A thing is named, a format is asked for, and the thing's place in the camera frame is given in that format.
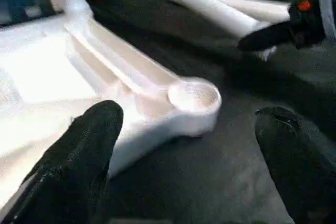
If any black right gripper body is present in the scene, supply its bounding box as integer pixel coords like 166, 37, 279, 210
286, 0, 336, 50

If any white plastic table top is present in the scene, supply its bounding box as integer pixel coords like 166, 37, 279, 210
0, 13, 223, 211

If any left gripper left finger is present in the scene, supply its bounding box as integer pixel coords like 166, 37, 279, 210
0, 100, 125, 224

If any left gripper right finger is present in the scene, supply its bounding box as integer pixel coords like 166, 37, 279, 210
254, 106, 336, 224

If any black work mat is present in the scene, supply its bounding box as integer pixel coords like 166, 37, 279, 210
79, 0, 336, 224

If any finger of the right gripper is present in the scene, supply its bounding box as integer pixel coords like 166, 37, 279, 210
236, 22, 295, 52

